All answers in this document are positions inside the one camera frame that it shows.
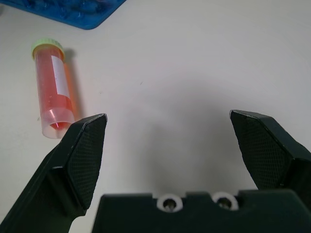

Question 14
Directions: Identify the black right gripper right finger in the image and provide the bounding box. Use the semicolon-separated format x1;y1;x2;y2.
229;109;311;195

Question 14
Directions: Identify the blue plastic tray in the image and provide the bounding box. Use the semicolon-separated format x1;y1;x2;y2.
0;0;127;31

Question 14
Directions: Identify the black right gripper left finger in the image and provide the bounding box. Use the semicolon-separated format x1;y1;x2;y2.
0;113;108;233

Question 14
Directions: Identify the orange tube with green cap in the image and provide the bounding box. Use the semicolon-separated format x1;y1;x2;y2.
31;37;78;139

